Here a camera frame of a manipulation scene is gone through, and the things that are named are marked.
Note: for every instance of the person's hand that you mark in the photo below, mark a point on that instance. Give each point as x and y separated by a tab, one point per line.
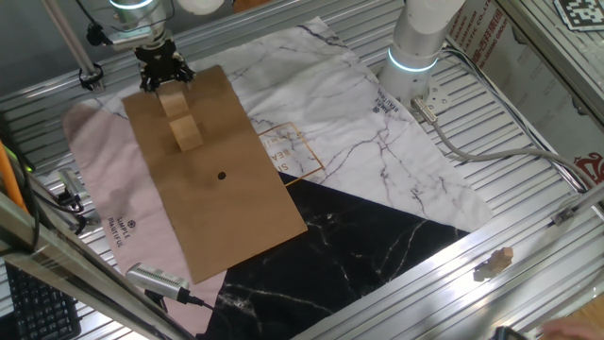
575	329

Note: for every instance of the silver metal pole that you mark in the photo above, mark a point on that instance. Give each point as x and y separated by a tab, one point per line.
71	42

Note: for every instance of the dark handheld device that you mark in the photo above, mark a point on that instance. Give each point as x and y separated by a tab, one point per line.
505	334

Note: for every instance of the black keyboard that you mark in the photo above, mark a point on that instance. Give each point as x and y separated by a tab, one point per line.
42	307

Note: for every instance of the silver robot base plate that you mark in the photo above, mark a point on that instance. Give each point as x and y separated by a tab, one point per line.
436	96

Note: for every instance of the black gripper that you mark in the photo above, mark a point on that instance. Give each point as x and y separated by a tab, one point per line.
160	59

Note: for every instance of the white panel with red print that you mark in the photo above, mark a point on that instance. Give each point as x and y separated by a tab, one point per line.
519	94

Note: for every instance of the silver depth camera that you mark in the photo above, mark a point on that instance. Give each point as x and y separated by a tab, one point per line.
72	183
156	280

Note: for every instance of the marble pattern cloth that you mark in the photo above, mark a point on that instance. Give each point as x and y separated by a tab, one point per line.
354	141

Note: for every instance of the brown cardboard sheet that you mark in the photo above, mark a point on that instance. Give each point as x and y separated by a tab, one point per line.
212	226

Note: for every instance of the light wooden cube block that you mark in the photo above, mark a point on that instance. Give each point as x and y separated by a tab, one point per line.
173	101
186	134

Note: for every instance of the aluminium frame beam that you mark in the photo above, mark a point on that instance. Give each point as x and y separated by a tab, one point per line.
547	47
56	257

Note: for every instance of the small wooden piece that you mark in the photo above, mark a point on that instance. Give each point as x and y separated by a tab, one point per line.
499	260

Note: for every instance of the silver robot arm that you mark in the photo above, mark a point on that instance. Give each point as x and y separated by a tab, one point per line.
415	38

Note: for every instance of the silver angle bracket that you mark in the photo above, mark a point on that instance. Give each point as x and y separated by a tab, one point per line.
563	216

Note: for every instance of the black white marker tag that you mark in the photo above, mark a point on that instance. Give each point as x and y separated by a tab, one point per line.
582	13

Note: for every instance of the black pole clamp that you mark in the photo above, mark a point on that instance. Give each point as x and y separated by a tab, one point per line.
90	75

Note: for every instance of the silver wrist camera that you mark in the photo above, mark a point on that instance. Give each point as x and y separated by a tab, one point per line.
127	41

